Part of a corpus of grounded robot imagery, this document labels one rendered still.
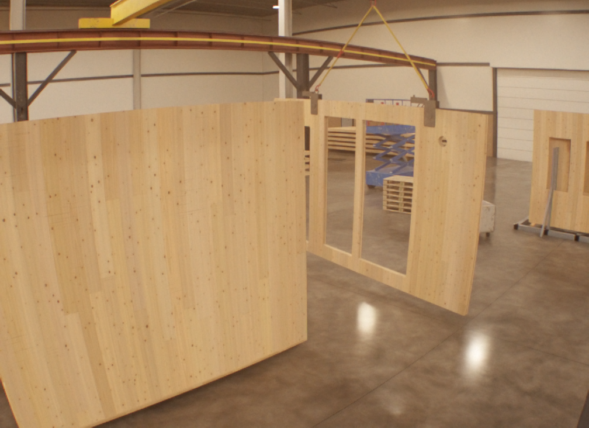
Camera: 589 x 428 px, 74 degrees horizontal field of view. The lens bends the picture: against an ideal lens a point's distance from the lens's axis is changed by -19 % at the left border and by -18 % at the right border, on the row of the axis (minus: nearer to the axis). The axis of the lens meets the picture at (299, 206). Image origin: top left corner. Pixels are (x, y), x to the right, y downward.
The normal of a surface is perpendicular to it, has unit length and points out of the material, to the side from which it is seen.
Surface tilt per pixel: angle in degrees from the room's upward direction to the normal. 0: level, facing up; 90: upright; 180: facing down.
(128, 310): 90
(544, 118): 90
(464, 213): 90
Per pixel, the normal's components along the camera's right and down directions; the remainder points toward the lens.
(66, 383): 0.70, 0.15
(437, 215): -0.79, 0.15
